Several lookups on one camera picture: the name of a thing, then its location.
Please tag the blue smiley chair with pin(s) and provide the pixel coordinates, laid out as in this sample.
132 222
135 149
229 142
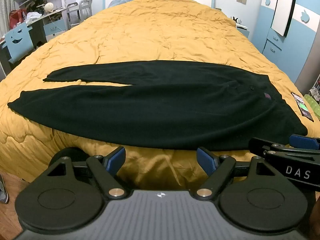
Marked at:
18 42

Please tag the black smartphone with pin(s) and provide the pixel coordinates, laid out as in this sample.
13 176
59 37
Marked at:
302 107

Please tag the blue nightstand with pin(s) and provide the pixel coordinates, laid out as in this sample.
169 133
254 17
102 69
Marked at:
245 33

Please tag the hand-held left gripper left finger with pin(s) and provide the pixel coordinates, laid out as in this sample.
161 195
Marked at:
117 161

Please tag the white paper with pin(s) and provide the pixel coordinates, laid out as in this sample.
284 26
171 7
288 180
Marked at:
242 26

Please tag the black white striped object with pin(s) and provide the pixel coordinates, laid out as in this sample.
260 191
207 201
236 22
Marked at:
236 20

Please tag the grey chair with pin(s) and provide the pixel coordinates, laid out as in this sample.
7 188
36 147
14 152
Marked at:
86 9
73 15

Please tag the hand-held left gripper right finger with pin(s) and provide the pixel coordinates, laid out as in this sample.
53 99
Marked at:
206 161

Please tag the white ball lamp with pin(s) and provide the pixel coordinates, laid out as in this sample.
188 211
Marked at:
49 7

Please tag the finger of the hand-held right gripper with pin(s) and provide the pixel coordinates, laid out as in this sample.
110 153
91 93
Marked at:
260 145
305 142

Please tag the desk with blue drawer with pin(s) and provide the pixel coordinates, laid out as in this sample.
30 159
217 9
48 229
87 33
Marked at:
53 28

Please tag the red bag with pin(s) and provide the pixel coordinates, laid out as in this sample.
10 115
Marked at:
16 16

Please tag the white black-edged panel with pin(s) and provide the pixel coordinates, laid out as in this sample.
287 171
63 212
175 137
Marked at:
282 10

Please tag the green plastic object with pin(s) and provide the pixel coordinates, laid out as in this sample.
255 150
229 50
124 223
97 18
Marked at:
312 103

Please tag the white plastic bag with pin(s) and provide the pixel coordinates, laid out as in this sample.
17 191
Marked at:
33 17

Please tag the blue wardrobe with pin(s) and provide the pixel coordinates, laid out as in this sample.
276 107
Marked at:
282 55

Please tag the black pants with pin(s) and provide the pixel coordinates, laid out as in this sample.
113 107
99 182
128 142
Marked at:
162 105

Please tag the yellow quilt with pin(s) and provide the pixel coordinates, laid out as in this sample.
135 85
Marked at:
155 35

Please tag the grey shoe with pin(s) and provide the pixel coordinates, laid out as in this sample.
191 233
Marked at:
3 192

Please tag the wall switch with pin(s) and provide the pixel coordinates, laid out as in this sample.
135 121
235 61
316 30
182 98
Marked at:
241 0

